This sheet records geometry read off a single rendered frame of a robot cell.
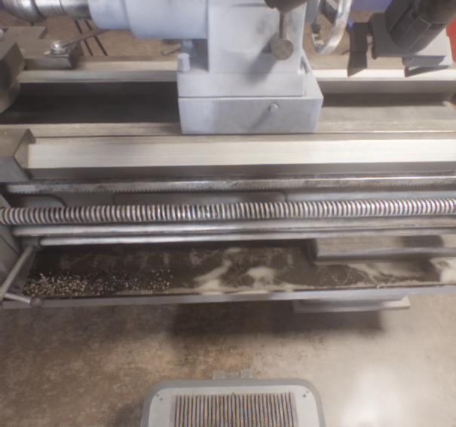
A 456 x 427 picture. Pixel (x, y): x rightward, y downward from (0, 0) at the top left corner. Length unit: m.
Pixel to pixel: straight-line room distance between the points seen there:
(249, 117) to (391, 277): 0.70
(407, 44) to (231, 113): 0.41
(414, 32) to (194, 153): 0.49
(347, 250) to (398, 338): 0.58
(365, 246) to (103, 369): 1.04
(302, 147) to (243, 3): 0.33
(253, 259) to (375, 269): 0.40
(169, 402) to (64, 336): 0.60
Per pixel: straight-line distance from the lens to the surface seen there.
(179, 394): 1.12
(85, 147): 0.84
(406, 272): 1.24
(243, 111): 0.80
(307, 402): 1.14
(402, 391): 1.53
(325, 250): 1.09
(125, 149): 0.81
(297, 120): 0.84
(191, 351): 1.41
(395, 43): 0.54
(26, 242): 1.01
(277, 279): 1.08
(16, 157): 0.85
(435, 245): 1.26
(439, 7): 0.49
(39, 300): 0.98
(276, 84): 0.79
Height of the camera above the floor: 1.36
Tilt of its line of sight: 50 degrees down
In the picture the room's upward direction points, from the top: 2 degrees clockwise
